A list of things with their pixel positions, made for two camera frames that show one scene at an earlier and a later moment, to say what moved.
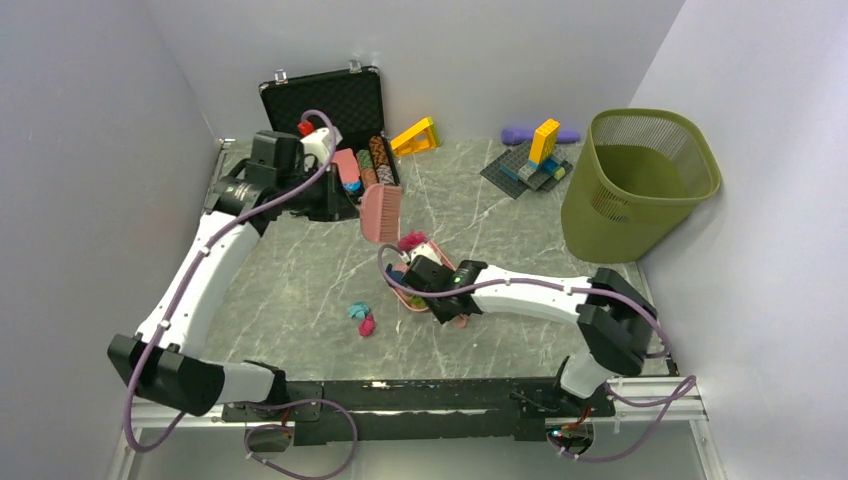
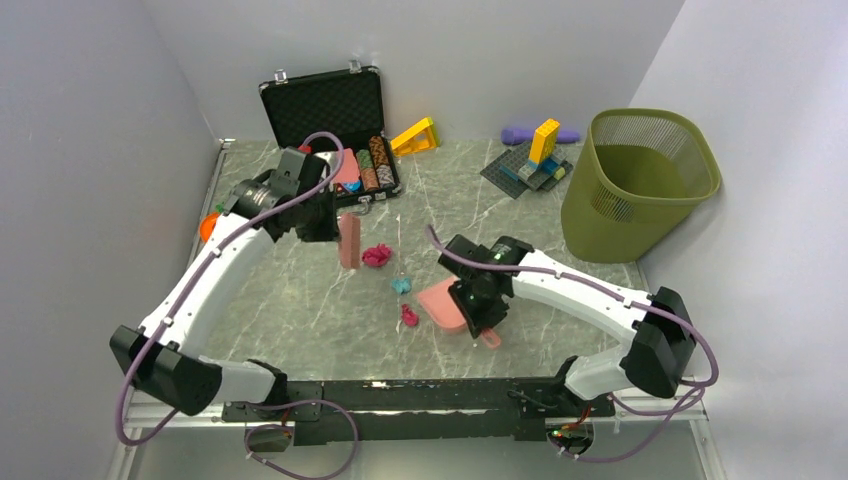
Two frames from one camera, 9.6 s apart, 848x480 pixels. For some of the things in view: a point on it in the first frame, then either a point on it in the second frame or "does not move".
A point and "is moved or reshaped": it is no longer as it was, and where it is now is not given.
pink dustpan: (420, 304) is moved or reshaped
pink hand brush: (380, 212) -> (349, 230)
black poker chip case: (353, 97) does not move
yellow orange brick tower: (545, 141) does not move
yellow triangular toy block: (421, 137) does not move
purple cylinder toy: (525, 136) does not move
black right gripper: (441, 314) -> (478, 321)
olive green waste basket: (639, 182) does not move
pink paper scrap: (367, 326) -> (409, 317)
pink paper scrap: (411, 239) -> (377, 256)
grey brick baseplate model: (513, 174) does not move
